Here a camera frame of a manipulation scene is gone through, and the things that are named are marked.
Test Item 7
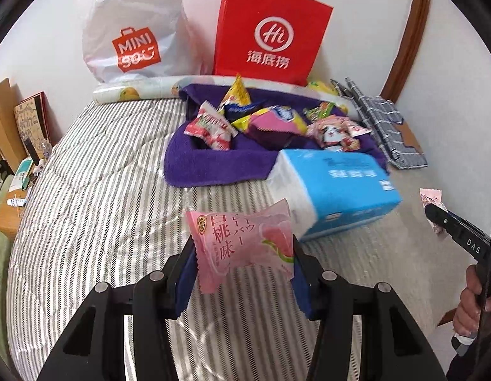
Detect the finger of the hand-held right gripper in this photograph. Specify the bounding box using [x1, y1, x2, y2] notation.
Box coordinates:
[424, 202, 491, 263]

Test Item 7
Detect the blue tissue pack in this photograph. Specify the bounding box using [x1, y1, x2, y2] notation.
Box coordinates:
[267, 149, 402, 243]

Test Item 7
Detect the person's right forearm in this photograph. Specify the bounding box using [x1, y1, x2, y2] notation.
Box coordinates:
[447, 335, 491, 381]

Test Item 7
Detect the white plastic bag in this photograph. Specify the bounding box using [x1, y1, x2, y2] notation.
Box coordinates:
[82, 0, 198, 84]

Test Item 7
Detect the dark blue snack packet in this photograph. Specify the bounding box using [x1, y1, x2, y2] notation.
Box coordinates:
[223, 101, 264, 122]

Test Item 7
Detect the wooden nightstand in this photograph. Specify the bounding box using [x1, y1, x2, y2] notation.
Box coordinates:
[0, 155, 43, 243]

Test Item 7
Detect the pink cartoon print snack packet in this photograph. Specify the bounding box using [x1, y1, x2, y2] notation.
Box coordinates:
[342, 121, 372, 153]
[307, 115, 357, 149]

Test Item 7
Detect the pink peach snack packet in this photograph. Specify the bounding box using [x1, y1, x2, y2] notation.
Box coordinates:
[184, 198, 295, 295]

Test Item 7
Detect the yellow chip bag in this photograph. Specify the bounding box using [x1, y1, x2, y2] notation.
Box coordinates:
[307, 79, 339, 96]

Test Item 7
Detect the red paper bag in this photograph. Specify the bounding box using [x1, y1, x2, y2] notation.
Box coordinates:
[211, 0, 334, 86]

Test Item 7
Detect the lemon print paper roll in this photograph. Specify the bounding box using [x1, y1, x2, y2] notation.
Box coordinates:
[92, 75, 214, 106]

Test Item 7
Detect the grey checked cloth with star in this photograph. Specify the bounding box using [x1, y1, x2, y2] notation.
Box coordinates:
[330, 78, 428, 171]

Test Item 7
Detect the wooden door frame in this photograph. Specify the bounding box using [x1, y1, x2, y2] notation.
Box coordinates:
[382, 0, 432, 104]

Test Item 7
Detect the pink and yellow snack packet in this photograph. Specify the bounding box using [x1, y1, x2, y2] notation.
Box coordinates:
[231, 105, 309, 151]

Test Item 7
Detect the small pale pink snack packet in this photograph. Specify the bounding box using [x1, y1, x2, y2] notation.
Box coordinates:
[420, 188, 448, 235]

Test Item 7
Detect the purple towel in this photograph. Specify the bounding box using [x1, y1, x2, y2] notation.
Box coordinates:
[164, 83, 389, 187]

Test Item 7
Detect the teal and white box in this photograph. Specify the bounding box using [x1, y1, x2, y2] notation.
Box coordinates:
[13, 159, 34, 191]

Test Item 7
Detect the person's right hand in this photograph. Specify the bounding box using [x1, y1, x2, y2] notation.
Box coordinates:
[454, 264, 491, 338]

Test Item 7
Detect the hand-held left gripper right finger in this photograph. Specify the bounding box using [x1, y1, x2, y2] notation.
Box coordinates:
[291, 234, 446, 381]

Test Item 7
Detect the patterned book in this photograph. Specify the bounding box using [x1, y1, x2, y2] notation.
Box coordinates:
[13, 92, 51, 159]

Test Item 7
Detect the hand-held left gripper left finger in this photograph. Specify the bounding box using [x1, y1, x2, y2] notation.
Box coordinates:
[37, 241, 199, 381]

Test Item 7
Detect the black cable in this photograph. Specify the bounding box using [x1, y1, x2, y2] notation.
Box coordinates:
[482, 196, 491, 314]

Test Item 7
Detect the red and white snack packet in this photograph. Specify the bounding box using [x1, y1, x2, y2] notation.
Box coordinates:
[184, 100, 235, 151]

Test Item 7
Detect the green triangular snack packet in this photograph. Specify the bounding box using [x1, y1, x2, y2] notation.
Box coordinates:
[303, 101, 337, 122]

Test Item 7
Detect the yellow triangular snack packet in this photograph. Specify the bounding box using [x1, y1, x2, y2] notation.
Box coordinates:
[217, 73, 254, 112]

